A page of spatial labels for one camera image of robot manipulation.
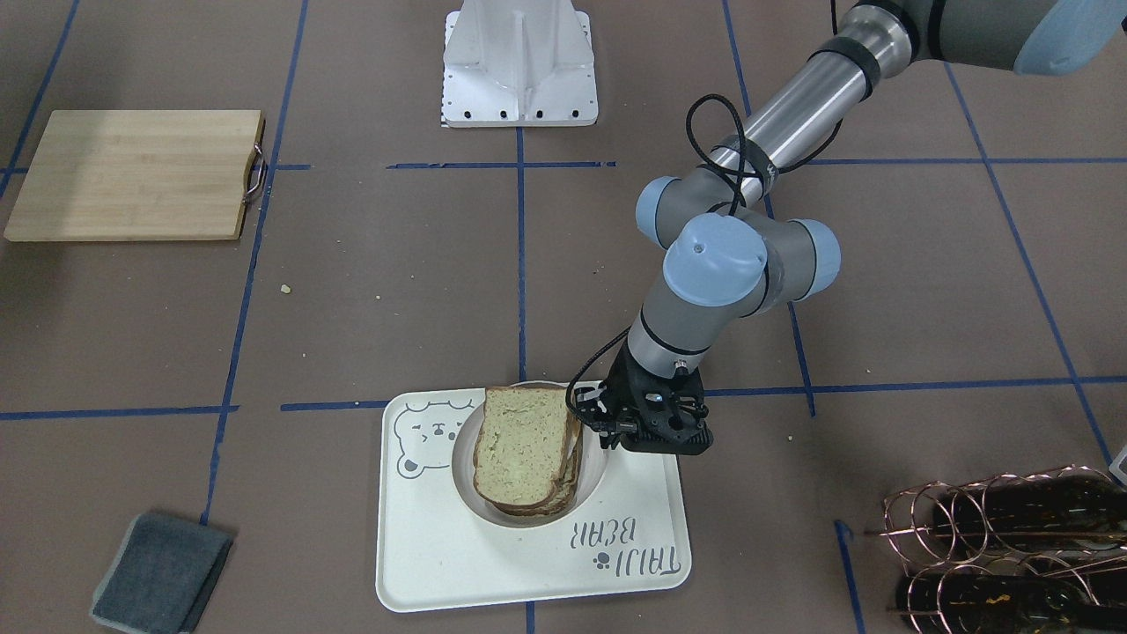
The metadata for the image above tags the cream bear serving tray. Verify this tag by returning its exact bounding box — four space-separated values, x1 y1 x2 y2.
375 389 693 611

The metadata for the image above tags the bread slice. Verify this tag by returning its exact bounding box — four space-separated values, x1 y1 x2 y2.
480 414 584 517
474 385 569 504

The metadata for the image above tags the wooden cutting board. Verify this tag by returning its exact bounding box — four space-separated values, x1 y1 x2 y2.
5 109 265 242

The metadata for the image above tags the copper wire bottle rack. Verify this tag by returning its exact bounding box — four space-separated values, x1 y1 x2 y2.
875 465 1126 633

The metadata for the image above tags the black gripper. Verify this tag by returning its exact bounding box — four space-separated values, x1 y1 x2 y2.
573 345 715 456

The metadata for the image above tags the dark green wine bottle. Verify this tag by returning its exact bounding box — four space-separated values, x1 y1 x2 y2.
932 473 1126 553

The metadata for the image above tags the grey folded cloth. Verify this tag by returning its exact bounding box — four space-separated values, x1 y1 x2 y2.
89 512 234 633

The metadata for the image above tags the white round plate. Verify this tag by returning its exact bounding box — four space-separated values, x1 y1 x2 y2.
452 381 607 528

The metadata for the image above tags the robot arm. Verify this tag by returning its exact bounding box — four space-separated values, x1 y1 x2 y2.
567 1 1126 456

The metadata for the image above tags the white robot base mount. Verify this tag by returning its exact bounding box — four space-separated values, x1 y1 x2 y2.
440 1 600 130

